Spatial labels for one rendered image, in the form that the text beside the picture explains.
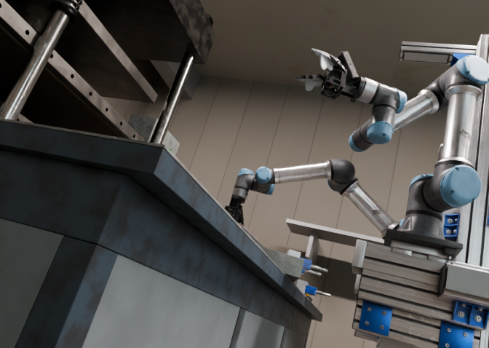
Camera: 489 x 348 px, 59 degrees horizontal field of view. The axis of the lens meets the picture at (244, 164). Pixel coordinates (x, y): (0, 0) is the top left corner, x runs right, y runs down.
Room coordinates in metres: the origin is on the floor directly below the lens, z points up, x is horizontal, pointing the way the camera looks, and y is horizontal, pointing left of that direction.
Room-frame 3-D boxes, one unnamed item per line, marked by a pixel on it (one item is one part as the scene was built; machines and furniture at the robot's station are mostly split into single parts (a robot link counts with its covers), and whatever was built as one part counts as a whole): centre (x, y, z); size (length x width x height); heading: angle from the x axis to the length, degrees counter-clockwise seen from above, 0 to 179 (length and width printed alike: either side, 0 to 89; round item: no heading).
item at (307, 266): (1.32, -0.27, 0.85); 0.13 x 0.05 x 0.05; 86
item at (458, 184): (1.23, -0.65, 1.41); 0.15 x 0.12 x 0.55; 5
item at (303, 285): (1.69, -0.40, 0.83); 0.13 x 0.05 x 0.05; 69
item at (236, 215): (2.07, -0.02, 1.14); 0.09 x 0.08 x 0.12; 159
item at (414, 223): (1.37, -0.63, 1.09); 0.15 x 0.15 x 0.10
